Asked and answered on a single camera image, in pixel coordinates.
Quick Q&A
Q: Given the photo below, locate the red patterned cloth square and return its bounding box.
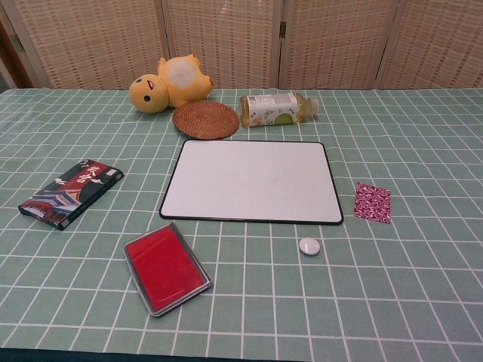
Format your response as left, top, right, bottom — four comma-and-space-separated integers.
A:
353, 181, 393, 225

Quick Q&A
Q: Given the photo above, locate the dark illustrated book box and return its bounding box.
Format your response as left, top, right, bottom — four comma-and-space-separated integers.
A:
17, 158, 125, 231

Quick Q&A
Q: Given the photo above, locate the red ink stamp pad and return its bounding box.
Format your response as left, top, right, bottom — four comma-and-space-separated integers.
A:
123, 221, 214, 318

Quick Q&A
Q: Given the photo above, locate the round woven rattan coaster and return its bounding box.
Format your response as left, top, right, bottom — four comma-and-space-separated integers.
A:
172, 99, 241, 141

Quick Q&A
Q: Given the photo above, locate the white board with black rim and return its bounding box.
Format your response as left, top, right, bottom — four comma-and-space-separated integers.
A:
158, 139, 345, 227

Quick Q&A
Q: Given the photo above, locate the small white round disc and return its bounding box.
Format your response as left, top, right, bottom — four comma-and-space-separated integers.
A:
299, 238, 321, 256

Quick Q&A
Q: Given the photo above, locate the yellow plush duck toy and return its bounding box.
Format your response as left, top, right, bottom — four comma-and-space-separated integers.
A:
128, 53, 216, 115

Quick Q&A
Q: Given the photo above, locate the woven folding screen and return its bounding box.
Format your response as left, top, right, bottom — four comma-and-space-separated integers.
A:
0, 0, 483, 91

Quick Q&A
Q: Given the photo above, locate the green tea plastic bottle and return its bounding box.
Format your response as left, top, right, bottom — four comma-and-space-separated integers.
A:
239, 92, 320, 129

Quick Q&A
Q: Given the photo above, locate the green checked tablecloth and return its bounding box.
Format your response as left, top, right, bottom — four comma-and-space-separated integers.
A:
0, 87, 483, 352

